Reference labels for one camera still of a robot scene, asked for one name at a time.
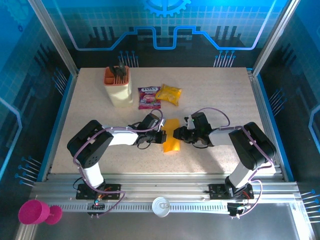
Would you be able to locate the orange cloth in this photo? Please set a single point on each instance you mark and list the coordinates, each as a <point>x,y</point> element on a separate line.
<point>171,125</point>

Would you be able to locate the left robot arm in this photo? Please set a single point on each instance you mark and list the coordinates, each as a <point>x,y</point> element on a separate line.
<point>122,137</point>

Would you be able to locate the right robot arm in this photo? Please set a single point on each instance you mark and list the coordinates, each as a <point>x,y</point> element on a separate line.
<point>220,137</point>

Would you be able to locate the purple candy bag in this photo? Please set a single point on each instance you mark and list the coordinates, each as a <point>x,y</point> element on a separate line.
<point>148,98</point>

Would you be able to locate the yellow snack bag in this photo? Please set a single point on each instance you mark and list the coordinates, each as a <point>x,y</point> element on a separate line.
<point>170,95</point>

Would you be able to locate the cream cutlery holder orange rim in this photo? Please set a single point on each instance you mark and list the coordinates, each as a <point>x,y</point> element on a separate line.
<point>120,95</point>

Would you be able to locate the black plastic utensil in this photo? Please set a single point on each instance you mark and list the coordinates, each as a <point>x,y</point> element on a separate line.
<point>122,70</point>
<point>113,70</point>

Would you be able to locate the silver tin can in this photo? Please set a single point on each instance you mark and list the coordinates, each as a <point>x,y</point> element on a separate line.
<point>161,206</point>

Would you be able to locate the small circuit board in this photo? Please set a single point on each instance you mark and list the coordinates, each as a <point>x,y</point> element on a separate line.
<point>235,208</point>
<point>96,205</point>

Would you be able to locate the pink plastic goblet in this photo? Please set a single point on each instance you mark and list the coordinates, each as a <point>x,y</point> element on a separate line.
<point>32,212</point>

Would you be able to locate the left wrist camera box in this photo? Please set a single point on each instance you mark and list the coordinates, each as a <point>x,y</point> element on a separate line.
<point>161,124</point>

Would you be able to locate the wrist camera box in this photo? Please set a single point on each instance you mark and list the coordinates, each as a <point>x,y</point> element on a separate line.
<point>161,124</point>
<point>190,122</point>

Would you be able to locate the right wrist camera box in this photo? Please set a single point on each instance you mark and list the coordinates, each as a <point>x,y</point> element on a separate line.
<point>190,122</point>

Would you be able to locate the aluminium cross rail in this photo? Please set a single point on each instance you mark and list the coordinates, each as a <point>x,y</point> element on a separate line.
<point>162,186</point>

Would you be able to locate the aluminium side rail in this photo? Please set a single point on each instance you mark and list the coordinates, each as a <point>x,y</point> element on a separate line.
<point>66,105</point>
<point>258,100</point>

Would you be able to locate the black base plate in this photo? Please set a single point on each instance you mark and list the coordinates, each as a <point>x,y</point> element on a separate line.
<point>112,192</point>
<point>215,191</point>

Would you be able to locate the aluminium frame post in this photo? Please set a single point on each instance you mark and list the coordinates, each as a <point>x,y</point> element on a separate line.
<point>276,32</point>
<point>53,32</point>

